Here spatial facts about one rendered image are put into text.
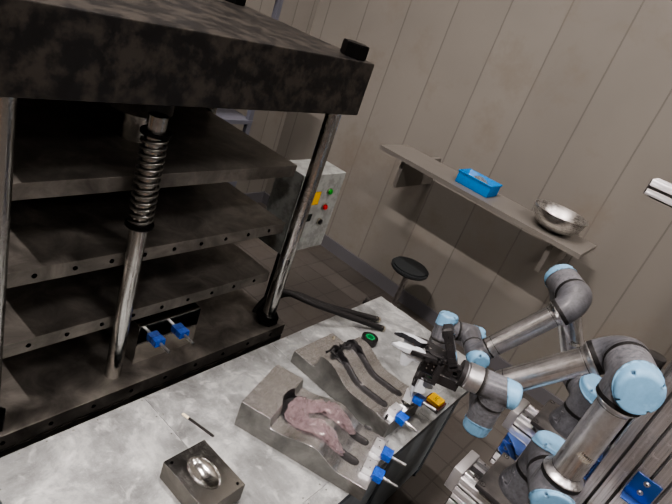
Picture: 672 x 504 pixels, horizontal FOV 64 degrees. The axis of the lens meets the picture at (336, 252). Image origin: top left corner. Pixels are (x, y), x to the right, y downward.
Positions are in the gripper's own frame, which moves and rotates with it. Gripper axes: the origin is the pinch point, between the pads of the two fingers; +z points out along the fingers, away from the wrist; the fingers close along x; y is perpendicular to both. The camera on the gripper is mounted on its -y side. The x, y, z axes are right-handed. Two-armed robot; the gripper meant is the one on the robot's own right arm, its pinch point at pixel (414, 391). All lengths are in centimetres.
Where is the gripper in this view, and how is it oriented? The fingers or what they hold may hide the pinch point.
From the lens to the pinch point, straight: 220.6
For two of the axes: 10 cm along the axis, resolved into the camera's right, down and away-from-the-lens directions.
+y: 7.7, 3.8, -5.1
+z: -2.9, 9.2, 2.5
